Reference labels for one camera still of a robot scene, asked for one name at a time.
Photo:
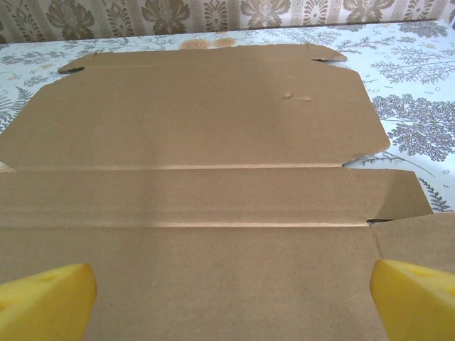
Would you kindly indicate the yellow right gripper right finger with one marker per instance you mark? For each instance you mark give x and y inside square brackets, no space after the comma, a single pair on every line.
[416,302]

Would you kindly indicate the brown cardboard paper box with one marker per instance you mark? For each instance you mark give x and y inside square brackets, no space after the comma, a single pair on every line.
[213,177]

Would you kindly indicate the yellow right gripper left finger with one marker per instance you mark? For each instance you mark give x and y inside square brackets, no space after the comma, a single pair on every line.
[42,305]

